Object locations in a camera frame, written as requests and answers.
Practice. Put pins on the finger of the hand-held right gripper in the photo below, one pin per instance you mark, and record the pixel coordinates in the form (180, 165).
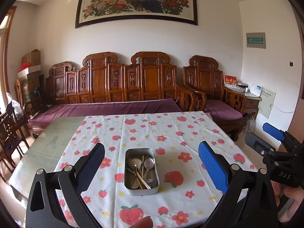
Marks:
(258, 144)
(273, 130)

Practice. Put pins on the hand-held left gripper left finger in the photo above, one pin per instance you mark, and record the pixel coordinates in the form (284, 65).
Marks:
(92, 163)

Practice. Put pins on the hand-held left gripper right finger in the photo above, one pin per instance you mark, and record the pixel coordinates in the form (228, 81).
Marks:
(212, 165)

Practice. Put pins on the large beige soup spoon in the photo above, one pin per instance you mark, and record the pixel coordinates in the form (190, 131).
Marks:
(137, 162)

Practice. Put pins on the small beige spoon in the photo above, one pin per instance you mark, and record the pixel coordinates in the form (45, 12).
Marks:
(135, 184)

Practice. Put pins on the silver metal fork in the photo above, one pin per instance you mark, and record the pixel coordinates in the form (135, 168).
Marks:
(149, 163)

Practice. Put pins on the metal tin box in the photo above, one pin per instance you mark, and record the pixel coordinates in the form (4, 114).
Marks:
(142, 192)

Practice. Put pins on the person's right hand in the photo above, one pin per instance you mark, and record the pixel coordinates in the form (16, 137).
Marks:
(298, 194)

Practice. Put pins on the person's left hand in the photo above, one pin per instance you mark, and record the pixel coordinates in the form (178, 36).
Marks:
(143, 222)

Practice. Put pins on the grey furry object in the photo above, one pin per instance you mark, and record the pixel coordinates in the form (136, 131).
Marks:
(249, 123)

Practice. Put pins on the wooden side table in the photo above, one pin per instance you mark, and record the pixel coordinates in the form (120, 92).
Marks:
(251, 104)

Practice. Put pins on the white desk device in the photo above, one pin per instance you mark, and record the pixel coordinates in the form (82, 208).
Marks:
(254, 90)

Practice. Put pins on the purple armchair cushion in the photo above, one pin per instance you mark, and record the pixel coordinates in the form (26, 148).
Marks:
(223, 109)

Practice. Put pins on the purple sofa cushion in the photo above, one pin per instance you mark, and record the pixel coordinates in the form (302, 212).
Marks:
(106, 110)

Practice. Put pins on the strawberry print tablecloth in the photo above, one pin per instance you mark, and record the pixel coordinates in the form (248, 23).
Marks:
(166, 128)

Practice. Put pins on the wooden dining chair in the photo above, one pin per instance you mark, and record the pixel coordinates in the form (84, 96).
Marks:
(11, 142)

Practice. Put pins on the black upright object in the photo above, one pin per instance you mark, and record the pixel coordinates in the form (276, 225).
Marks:
(39, 95)

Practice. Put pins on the carved wooden armchair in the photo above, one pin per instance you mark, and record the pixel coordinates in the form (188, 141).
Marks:
(204, 76)

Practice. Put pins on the grey electrical panel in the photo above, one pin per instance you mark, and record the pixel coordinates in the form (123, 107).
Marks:
(255, 40)

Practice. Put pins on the clear plastic bag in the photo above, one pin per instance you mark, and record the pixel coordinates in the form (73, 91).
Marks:
(15, 106)

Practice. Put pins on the carved wooden sofa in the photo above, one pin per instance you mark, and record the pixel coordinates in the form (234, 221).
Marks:
(147, 80)

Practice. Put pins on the wooden chair by boxes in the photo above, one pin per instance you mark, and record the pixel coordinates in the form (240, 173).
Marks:
(19, 95)

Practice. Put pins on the white box with red decoration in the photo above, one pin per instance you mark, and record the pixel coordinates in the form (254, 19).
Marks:
(29, 70)

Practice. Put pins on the brown cardboard box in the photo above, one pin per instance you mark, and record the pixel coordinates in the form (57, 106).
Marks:
(32, 58)

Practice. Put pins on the framed peacock painting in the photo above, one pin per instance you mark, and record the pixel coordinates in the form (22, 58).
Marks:
(137, 2)

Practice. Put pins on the wooden door frame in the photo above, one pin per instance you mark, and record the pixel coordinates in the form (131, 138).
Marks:
(6, 52)

